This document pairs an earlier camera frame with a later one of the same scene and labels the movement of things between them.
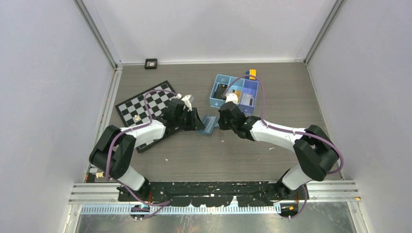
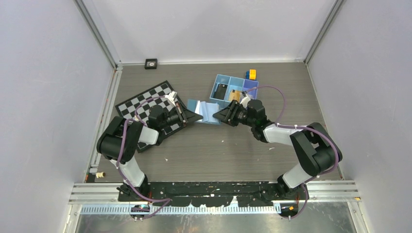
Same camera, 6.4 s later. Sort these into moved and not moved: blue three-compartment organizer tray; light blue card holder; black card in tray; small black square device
Moved: light blue card holder
Not moved: blue three-compartment organizer tray; black card in tray; small black square device
